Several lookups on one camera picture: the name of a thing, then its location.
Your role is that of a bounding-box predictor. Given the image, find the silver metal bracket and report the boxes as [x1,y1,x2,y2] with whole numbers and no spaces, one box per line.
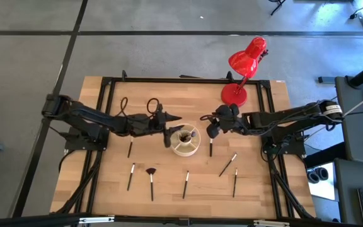
[79,216,115,224]
[253,219,291,227]

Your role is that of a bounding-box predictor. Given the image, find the thick white cable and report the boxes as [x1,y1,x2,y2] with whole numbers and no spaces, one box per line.
[342,88,363,117]

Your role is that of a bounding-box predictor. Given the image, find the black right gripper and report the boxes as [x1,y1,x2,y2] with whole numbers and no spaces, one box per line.
[200,103,248,139]

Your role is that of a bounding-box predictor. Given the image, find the black rig beam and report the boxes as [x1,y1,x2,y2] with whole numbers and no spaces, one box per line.
[0,212,363,227]

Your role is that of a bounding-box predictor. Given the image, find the red desk lamp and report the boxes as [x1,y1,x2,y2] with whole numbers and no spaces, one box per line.
[221,36,269,108]

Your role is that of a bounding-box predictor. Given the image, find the black desk crossbar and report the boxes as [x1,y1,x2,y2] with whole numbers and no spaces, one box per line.
[304,143,348,168]

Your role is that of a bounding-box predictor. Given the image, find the white flat board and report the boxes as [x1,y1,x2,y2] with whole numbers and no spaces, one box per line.
[307,162,338,201]

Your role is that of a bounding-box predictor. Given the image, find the fan makeup brush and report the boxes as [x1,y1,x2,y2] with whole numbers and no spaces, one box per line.
[146,167,157,202]

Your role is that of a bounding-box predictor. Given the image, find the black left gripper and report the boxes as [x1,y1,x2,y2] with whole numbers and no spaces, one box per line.
[149,103,185,149]

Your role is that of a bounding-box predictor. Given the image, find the black metal table frame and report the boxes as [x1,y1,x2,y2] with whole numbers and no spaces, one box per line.
[50,69,316,221]

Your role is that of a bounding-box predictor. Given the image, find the black headphones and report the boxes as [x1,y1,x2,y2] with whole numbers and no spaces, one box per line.
[306,166,329,184]

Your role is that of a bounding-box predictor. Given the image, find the grey desk top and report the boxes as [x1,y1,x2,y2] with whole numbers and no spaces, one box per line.
[334,158,363,225]
[335,76,363,165]

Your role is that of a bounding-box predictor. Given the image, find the white round ribbed organizer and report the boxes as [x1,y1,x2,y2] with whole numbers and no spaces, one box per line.
[169,123,202,158]

